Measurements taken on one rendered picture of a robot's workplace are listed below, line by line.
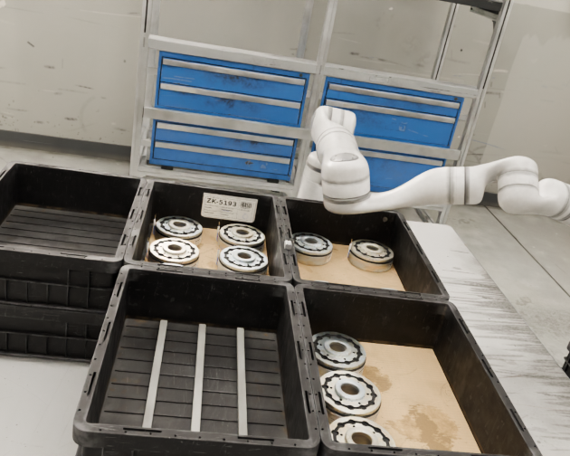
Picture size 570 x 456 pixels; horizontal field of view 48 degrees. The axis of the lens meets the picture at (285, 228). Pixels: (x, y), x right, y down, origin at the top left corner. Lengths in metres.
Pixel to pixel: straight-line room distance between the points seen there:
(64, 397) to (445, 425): 0.64
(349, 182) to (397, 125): 2.16
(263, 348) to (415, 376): 0.27
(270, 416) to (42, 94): 3.39
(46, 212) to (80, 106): 2.65
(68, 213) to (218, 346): 0.57
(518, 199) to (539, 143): 3.50
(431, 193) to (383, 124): 2.14
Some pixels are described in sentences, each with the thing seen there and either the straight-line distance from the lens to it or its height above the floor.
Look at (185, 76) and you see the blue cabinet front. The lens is 3.16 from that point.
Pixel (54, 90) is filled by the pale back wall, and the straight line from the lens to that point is 4.16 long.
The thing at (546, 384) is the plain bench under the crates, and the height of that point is 0.70.
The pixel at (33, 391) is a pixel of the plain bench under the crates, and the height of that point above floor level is 0.70.
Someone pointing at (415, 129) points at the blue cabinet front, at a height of 0.68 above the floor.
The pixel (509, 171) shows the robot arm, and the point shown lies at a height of 1.17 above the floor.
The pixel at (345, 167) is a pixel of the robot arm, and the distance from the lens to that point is 1.20.
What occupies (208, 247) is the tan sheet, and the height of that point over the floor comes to 0.83.
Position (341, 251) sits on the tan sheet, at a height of 0.83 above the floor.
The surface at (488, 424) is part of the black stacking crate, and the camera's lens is 1.06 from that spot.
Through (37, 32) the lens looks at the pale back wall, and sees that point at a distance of 4.11.
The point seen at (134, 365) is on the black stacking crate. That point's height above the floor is 0.83.
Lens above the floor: 1.49
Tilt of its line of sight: 25 degrees down
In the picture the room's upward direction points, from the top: 11 degrees clockwise
